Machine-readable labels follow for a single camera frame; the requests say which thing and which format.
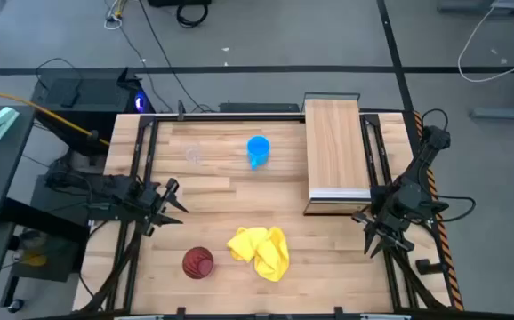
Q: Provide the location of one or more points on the black low cart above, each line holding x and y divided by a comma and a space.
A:
57, 266

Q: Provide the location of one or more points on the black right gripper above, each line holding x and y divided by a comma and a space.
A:
390, 218

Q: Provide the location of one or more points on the blue plastic mug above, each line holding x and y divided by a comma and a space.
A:
258, 149

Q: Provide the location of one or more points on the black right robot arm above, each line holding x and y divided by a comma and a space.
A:
421, 164

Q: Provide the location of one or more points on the red ribbed cup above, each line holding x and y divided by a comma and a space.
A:
198, 263

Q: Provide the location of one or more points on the yellow cloth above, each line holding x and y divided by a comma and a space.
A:
266, 253

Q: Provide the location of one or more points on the black knob clamp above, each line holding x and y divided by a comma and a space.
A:
426, 266

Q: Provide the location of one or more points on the black floor box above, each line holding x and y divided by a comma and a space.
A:
177, 2

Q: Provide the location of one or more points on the black aluminium table frame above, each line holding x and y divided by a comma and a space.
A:
283, 118

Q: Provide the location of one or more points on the black power strip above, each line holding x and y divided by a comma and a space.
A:
259, 107

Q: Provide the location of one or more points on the black computer tower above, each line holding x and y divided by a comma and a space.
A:
101, 95

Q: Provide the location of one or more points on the wooden shelf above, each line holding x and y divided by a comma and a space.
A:
334, 146

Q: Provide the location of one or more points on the grey desk foot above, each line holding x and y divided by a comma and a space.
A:
461, 6
506, 113

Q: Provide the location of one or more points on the orange black hazard tape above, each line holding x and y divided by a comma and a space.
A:
455, 284

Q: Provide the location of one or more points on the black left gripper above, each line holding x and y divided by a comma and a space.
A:
148, 200

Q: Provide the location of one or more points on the mint green stapler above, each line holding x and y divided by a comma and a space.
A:
0, 122

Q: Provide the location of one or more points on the yellow item on cart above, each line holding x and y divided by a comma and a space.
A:
34, 259

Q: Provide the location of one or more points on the small black box on tower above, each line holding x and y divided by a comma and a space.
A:
69, 99

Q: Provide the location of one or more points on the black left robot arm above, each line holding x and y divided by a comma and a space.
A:
83, 184

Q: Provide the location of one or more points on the clear plastic cup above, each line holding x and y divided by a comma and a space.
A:
193, 154

